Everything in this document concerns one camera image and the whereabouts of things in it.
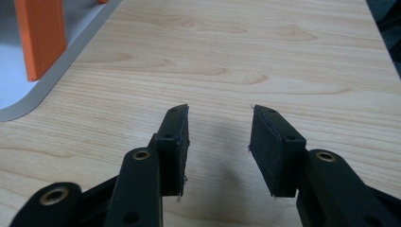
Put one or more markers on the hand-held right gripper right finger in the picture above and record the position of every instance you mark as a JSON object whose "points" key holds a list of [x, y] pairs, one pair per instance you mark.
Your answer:
{"points": [[271, 157]]}

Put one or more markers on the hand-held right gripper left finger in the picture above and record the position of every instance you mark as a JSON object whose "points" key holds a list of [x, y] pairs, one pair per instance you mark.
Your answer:
{"points": [[173, 151]]}

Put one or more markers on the grey shoe rack orange posts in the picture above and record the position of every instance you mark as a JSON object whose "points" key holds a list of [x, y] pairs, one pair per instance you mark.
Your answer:
{"points": [[47, 85]]}

